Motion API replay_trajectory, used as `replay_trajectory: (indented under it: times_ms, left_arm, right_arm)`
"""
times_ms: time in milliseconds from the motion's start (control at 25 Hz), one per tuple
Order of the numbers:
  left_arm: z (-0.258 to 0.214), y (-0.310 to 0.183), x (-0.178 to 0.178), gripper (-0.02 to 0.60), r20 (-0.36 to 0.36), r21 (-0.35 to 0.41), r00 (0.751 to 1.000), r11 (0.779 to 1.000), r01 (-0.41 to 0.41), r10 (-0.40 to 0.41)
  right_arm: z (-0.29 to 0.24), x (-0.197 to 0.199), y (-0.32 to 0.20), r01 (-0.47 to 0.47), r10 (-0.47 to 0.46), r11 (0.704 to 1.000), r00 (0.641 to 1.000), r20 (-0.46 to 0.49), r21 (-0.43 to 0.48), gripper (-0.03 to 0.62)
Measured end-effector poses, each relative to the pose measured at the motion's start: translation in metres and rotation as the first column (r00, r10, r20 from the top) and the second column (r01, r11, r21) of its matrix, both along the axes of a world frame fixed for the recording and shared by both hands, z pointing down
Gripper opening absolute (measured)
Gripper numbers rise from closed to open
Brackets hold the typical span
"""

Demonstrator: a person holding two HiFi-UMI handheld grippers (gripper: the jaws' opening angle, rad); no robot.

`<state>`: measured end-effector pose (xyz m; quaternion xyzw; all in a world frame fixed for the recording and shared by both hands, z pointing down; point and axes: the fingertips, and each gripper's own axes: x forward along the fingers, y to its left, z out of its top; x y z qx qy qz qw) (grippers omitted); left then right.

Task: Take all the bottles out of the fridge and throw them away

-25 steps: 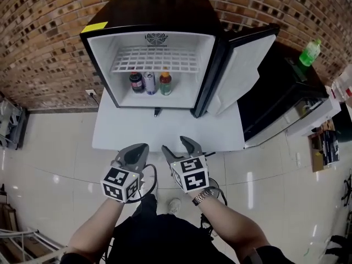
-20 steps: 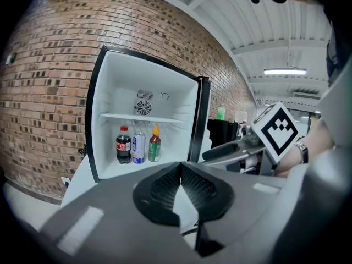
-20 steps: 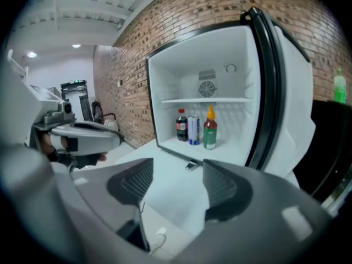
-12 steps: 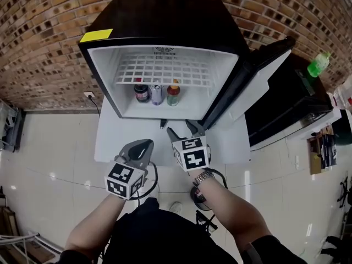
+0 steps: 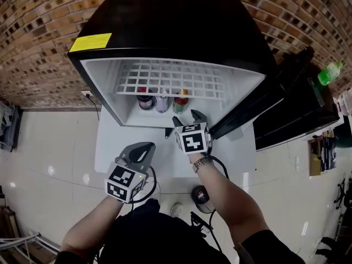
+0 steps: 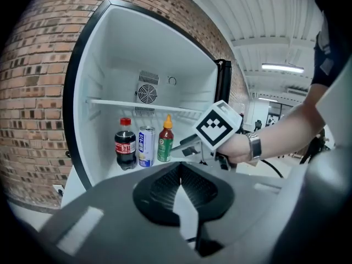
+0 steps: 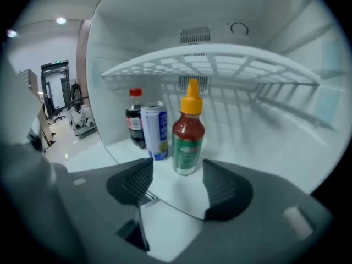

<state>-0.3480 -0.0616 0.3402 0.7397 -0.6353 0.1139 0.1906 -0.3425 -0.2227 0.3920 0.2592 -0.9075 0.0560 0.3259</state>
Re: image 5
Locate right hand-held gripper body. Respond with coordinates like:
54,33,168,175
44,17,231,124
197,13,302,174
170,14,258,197
174,122,213,156

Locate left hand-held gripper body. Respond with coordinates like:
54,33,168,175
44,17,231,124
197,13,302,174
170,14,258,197
104,154,151,204

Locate orange capped drink bottle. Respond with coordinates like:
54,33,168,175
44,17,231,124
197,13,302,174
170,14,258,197
172,89,190,115

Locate silver drink can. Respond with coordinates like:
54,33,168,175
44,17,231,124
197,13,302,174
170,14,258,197
155,88,170,114

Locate dark cola bottle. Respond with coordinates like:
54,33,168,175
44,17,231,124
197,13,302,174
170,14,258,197
136,86,153,111

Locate black round waste bin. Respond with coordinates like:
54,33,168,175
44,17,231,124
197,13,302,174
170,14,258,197
191,185,212,212

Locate person's left forearm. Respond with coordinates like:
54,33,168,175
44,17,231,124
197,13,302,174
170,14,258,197
60,195,124,258

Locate person's right forearm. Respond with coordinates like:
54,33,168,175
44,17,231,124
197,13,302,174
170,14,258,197
189,152,272,244

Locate white table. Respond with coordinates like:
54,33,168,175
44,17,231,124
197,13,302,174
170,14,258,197
94,103,257,189

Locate silver wristwatch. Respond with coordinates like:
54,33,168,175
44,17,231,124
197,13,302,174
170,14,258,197
192,155,215,173

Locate white sneaker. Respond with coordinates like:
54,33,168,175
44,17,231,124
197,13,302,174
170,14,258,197
169,202,184,218
150,174,161,201

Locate person's black trousers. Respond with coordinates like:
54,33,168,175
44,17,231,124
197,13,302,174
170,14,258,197
122,199,162,225

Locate black fridge door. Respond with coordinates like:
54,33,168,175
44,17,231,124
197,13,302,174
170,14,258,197
207,46,315,142

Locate person's black shirt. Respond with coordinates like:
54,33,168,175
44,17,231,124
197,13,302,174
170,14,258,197
54,213,306,264

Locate black waist harness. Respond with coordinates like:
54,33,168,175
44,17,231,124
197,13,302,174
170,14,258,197
190,210,216,239

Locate black glass-door cabinet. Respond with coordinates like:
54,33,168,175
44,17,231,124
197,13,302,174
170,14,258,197
252,62,341,152

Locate black mini fridge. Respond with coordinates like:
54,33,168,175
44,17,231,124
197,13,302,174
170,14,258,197
67,0,278,128

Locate yellow fridge label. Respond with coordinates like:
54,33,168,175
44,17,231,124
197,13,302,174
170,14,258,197
68,32,113,53

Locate grey metal rack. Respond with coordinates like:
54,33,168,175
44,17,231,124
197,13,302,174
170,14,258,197
0,100,23,153

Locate cardboard box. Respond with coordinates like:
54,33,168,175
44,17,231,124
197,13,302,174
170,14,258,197
307,130,338,177

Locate green plastic bottle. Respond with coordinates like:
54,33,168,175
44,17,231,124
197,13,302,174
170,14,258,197
317,61,344,86

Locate dark green round seat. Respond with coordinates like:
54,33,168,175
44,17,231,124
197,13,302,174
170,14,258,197
333,121,352,150

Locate clear dispenser jug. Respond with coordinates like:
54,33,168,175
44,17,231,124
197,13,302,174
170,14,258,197
337,91,352,117

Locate black office chair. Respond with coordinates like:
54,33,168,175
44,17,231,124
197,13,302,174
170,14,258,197
333,176,352,210

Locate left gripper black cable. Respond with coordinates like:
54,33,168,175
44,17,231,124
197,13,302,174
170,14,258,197
128,166,158,213

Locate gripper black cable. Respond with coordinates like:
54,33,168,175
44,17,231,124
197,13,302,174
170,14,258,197
128,166,158,213
203,152,230,180

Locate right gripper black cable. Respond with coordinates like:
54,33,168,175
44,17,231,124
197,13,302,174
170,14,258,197
203,152,230,180

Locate black power cable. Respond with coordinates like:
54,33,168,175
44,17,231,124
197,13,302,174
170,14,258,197
86,93,101,121

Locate white wire fridge shelf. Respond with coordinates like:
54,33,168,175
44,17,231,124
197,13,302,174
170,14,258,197
115,59,228,98

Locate white metal tube frame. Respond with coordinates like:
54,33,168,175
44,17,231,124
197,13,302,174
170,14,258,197
0,231,62,261

